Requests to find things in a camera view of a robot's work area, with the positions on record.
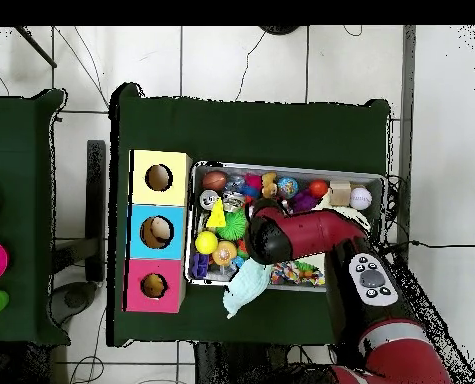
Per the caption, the silver mesh bin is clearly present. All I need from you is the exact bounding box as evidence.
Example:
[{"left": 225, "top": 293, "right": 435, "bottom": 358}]
[{"left": 184, "top": 160, "right": 387, "bottom": 293}]

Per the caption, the black upright panel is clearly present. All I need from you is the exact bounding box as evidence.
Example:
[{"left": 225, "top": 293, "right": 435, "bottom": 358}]
[{"left": 85, "top": 139, "right": 107, "bottom": 283}]

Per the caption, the brown plush bear toy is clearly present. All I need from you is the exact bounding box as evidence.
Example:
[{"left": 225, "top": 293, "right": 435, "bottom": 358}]
[{"left": 260, "top": 171, "right": 279, "bottom": 199}]

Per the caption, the black round base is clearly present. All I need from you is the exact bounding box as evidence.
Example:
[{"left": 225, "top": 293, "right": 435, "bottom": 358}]
[{"left": 258, "top": 25, "right": 301, "bottom": 36}]

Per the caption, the globe print ball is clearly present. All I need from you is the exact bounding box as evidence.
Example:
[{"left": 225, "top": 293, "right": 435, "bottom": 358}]
[{"left": 276, "top": 176, "right": 300, "bottom": 200}]

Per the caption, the brown toy football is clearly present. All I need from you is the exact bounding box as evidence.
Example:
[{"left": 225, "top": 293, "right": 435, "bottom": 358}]
[{"left": 201, "top": 170, "right": 228, "bottom": 192}]

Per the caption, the crushed silver can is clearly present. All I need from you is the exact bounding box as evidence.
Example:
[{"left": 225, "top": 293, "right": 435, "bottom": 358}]
[{"left": 221, "top": 188, "right": 247, "bottom": 213}]

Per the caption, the green spiky ball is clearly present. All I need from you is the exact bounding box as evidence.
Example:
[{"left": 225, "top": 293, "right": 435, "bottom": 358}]
[{"left": 215, "top": 208, "right": 249, "bottom": 241}]

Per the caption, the yellow cheese wedge toy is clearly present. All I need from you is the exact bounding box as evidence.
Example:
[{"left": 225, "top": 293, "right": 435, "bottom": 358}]
[{"left": 205, "top": 197, "right": 228, "bottom": 229}]

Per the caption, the black floor cable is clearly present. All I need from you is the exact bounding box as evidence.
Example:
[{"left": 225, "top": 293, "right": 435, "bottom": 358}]
[{"left": 382, "top": 238, "right": 475, "bottom": 252}]

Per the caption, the black tripod leg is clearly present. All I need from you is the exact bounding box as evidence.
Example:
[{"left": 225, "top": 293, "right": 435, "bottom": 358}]
[{"left": 14, "top": 25, "right": 58, "bottom": 68}]

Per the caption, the yellow ball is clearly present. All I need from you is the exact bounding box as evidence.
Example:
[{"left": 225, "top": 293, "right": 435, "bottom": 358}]
[{"left": 195, "top": 230, "right": 220, "bottom": 256}]

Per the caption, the white baseball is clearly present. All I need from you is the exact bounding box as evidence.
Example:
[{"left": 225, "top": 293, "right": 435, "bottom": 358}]
[{"left": 349, "top": 186, "right": 373, "bottom": 212}]

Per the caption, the yellow plush toy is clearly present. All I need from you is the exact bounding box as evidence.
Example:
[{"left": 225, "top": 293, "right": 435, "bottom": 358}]
[{"left": 142, "top": 274, "right": 167, "bottom": 297}]

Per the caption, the toy hamburger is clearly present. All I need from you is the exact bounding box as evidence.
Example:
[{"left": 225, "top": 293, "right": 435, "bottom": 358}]
[{"left": 211, "top": 240, "right": 239, "bottom": 267}]

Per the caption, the dark green side tablecloth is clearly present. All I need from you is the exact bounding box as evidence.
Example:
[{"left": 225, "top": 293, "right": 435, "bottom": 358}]
[{"left": 0, "top": 88, "right": 71, "bottom": 346}]

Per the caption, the light blue waffle cloth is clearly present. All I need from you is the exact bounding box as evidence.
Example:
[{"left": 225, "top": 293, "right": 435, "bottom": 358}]
[{"left": 221, "top": 257, "right": 274, "bottom": 320}]

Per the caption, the cream waffle cloth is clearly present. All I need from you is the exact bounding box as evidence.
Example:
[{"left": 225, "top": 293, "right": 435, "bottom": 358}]
[{"left": 311, "top": 195, "right": 373, "bottom": 283}]

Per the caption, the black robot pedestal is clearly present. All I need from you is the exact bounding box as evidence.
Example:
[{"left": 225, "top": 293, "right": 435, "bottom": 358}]
[{"left": 192, "top": 341, "right": 290, "bottom": 384}]

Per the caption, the wooden box with three holes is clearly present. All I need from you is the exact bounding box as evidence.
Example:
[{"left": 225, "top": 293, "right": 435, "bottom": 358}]
[{"left": 122, "top": 149, "right": 193, "bottom": 314}]

